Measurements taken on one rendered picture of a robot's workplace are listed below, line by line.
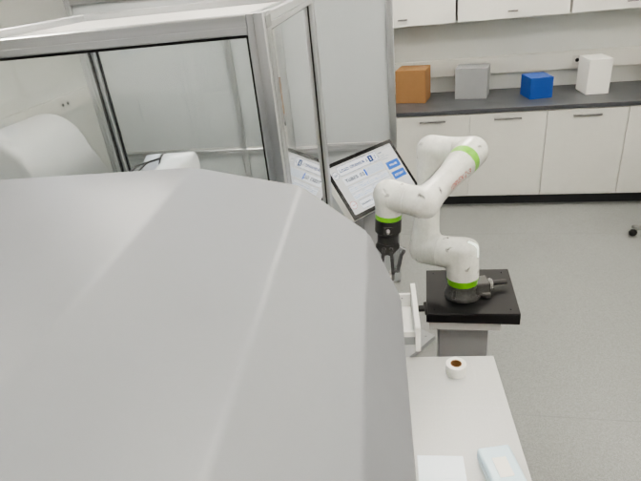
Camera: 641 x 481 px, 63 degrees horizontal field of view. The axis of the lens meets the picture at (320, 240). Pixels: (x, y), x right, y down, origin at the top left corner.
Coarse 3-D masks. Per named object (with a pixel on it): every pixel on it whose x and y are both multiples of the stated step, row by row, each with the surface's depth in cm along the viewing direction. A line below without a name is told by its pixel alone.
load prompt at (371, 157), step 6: (366, 156) 273; (372, 156) 275; (348, 162) 265; (354, 162) 267; (360, 162) 269; (366, 162) 271; (372, 162) 273; (336, 168) 260; (342, 168) 262; (348, 168) 264; (354, 168) 266; (342, 174) 261
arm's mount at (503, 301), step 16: (432, 272) 237; (480, 272) 232; (496, 272) 230; (432, 288) 224; (496, 288) 218; (512, 288) 217; (432, 304) 213; (448, 304) 212; (464, 304) 210; (480, 304) 209; (496, 304) 208; (512, 304) 206; (432, 320) 209; (448, 320) 208; (464, 320) 206; (480, 320) 205; (496, 320) 204; (512, 320) 202
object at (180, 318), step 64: (0, 192) 87; (64, 192) 84; (128, 192) 81; (192, 192) 80; (256, 192) 84; (0, 256) 65; (64, 256) 63; (128, 256) 62; (192, 256) 64; (256, 256) 66; (320, 256) 74; (0, 320) 52; (64, 320) 51; (128, 320) 52; (192, 320) 54; (256, 320) 56; (320, 320) 62; (384, 320) 78; (0, 384) 43; (64, 384) 44; (128, 384) 45; (192, 384) 46; (256, 384) 48; (320, 384) 54; (384, 384) 66; (0, 448) 38; (64, 448) 39; (128, 448) 39; (192, 448) 40; (256, 448) 43; (320, 448) 47; (384, 448) 56
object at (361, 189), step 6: (378, 174) 272; (384, 174) 275; (366, 180) 267; (372, 180) 269; (378, 180) 271; (354, 186) 261; (360, 186) 263; (366, 186) 265; (372, 186) 267; (354, 192) 260; (360, 192) 262; (366, 192) 264; (372, 192) 266; (354, 198) 259; (360, 198) 260
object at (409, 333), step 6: (402, 294) 205; (408, 294) 205; (402, 300) 207; (408, 300) 206; (402, 306) 208; (408, 306) 208; (408, 312) 204; (408, 318) 201; (408, 324) 197; (408, 330) 185; (414, 330) 185; (408, 336) 185; (414, 336) 185; (408, 342) 186; (414, 342) 186
